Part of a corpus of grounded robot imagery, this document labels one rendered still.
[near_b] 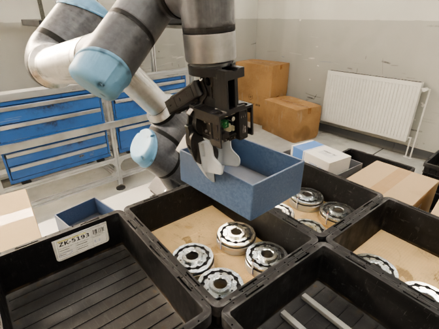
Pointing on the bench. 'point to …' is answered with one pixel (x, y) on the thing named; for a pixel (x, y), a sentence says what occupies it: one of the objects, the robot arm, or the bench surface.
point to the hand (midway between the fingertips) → (212, 173)
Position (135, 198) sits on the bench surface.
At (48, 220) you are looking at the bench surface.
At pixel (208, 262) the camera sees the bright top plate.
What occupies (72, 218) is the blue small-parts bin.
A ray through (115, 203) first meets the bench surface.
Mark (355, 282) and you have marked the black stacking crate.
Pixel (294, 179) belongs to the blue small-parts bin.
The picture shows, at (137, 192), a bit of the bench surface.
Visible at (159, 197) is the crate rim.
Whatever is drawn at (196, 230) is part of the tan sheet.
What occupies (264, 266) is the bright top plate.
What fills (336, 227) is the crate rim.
